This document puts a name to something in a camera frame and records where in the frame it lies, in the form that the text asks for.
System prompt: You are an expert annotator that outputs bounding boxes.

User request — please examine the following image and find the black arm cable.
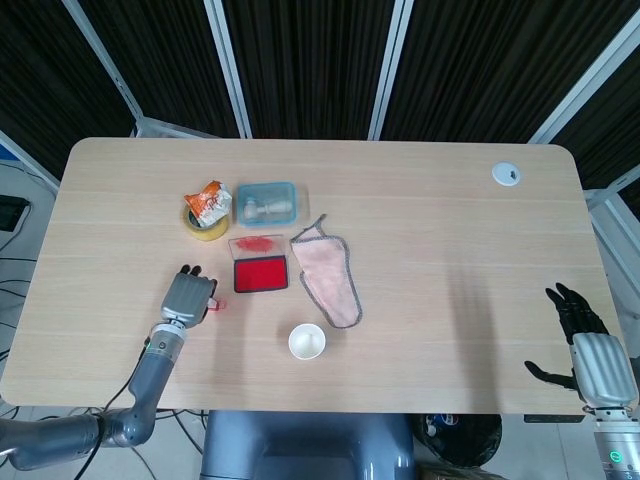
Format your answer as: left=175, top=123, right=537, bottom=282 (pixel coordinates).
left=87, top=337, right=152, bottom=474

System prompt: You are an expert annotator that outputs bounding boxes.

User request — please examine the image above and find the white paper cup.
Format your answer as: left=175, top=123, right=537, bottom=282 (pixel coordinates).
left=288, top=323, right=327, bottom=361

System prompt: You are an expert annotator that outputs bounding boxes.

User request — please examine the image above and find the white partition post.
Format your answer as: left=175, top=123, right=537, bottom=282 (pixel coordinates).
left=529, top=9, right=640, bottom=146
left=62, top=0, right=146, bottom=137
left=204, top=0, right=254, bottom=140
left=368, top=0, right=414, bottom=141

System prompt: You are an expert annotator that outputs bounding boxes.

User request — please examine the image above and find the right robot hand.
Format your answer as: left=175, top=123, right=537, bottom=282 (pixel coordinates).
left=523, top=282, right=640, bottom=414

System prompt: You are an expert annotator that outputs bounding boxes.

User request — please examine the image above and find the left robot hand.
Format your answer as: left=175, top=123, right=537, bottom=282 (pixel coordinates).
left=158, top=263, right=220, bottom=330

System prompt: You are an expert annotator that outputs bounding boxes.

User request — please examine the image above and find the black trash bin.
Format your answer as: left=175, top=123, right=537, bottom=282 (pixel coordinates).
left=417, top=413, right=504, bottom=471

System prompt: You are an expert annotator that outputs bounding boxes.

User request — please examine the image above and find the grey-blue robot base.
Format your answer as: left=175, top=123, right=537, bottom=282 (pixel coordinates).
left=199, top=410, right=416, bottom=480

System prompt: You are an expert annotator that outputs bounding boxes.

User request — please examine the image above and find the crumpled orange white packet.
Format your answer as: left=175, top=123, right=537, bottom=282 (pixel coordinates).
left=183, top=180, right=234, bottom=229

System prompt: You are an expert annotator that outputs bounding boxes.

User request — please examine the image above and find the black table foot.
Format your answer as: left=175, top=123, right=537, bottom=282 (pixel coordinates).
left=523, top=413, right=585, bottom=425

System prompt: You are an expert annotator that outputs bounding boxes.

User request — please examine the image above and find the yellow tape roll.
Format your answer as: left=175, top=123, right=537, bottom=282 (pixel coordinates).
left=180, top=203, right=233, bottom=243

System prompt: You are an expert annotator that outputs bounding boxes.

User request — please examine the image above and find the red ink pad case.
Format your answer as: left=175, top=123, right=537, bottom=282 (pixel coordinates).
left=227, top=235, right=290, bottom=294

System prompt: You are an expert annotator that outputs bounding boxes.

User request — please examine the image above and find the small white bottle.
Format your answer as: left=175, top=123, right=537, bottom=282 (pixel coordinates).
left=243, top=198, right=292, bottom=218

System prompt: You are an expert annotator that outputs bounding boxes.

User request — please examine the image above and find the white table cable grommet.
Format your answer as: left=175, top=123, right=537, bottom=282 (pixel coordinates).
left=491, top=160, right=522, bottom=187

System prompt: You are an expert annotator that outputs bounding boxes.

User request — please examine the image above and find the pink cloth grey edging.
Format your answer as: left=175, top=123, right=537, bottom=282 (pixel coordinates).
left=289, top=213, right=364, bottom=331

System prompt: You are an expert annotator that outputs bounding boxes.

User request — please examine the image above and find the clear container blue lid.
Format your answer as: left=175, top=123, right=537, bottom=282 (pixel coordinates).
left=234, top=181, right=311, bottom=229

